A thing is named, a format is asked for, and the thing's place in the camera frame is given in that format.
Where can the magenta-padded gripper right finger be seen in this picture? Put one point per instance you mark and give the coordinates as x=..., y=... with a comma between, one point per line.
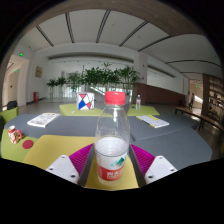
x=160, y=167

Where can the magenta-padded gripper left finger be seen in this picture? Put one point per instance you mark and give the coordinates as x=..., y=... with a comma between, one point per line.
x=63, y=166

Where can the clear red-capped water bottle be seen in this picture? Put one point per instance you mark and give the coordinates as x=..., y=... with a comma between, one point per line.
x=112, y=150

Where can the small clear water bottle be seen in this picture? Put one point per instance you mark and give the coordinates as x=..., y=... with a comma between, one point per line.
x=138, y=103

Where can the flat round red coaster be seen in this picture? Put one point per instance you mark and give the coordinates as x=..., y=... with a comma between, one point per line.
x=28, y=144

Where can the yellow-edged booklet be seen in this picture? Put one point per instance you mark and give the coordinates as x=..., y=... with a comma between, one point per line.
x=152, y=121

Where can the open printed magazine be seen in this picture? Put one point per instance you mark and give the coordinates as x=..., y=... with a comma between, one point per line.
x=43, y=119

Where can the red and white mug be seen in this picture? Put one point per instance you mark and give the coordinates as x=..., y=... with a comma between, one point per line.
x=14, y=135

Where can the long wooden bench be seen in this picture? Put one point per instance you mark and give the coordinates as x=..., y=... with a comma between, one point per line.
x=196, y=115

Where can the white red blue polyhedron box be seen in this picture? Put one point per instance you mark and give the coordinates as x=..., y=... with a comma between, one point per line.
x=85, y=101

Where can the person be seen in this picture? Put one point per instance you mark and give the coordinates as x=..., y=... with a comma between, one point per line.
x=191, y=100

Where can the green cube seat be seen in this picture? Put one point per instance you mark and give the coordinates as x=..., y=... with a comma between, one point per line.
x=9, y=115

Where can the red fire extinguisher cabinet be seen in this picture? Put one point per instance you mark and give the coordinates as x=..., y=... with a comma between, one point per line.
x=35, y=97

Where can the black bag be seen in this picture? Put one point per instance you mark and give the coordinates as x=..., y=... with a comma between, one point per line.
x=12, y=105

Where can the wooden shelf unit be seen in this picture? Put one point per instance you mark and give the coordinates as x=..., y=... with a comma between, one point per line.
x=215, y=100

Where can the row of green potted plants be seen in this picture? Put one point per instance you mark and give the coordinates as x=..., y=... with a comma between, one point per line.
x=100, y=77

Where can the framed wall picture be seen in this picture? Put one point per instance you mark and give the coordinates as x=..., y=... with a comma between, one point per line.
x=39, y=71

